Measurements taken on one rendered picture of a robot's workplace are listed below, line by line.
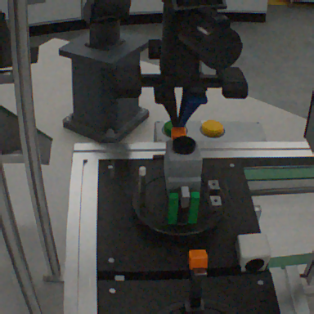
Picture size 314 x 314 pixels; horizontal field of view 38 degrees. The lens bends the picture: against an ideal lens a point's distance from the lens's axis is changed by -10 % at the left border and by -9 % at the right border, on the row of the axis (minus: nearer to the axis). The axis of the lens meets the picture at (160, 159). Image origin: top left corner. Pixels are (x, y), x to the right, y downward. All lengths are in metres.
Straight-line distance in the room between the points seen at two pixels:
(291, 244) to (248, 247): 0.14
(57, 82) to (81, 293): 0.75
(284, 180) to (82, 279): 0.40
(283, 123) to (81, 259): 0.66
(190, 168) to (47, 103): 0.62
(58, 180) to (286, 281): 0.50
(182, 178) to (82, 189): 0.20
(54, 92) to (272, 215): 0.67
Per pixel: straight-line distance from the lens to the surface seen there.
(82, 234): 0.72
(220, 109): 1.18
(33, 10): 3.72
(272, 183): 0.86
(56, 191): 0.94
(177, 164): 0.65
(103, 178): 0.79
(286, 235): 0.81
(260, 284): 0.66
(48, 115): 1.15
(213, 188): 0.73
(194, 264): 0.54
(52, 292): 0.77
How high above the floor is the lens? 1.48
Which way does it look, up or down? 38 degrees down
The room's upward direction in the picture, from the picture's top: 3 degrees clockwise
